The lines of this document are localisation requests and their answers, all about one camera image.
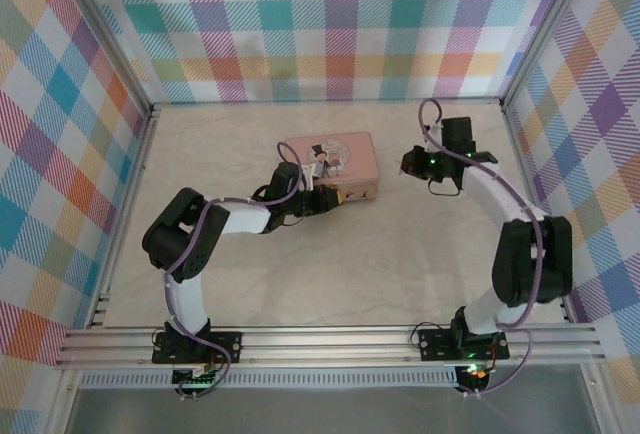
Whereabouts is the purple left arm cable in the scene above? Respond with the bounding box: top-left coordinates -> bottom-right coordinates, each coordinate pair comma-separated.
164,141 -> 307,400

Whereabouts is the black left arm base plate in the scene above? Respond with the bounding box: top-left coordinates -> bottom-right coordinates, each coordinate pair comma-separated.
151,331 -> 245,366

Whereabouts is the aluminium frame post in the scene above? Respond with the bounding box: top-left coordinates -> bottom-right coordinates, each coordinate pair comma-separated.
62,0 -> 156,115
499,0 -> 609,113

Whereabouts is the pink wedding print tin box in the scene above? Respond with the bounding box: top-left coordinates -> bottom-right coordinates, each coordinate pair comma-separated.
277,131 -> 381,203

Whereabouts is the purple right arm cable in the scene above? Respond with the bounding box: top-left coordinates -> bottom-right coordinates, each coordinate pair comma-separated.
417,97 -> 546,396

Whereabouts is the slotted grey cable duct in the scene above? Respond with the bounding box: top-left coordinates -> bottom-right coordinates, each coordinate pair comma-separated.
77,371 -> 459,390

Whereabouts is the aluminium frame side rail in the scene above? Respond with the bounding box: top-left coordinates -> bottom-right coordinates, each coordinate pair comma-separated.
87,106 -> 164,330

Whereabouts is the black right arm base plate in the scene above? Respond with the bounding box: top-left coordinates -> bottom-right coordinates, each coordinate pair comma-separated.
418,326 -> 511,363

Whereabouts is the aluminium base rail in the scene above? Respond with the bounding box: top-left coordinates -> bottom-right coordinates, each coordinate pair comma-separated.
52,323 -> 609,370

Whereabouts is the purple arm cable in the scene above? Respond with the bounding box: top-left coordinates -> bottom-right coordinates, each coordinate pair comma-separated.
164,141 -> 307,400
417,97 -> 546,396

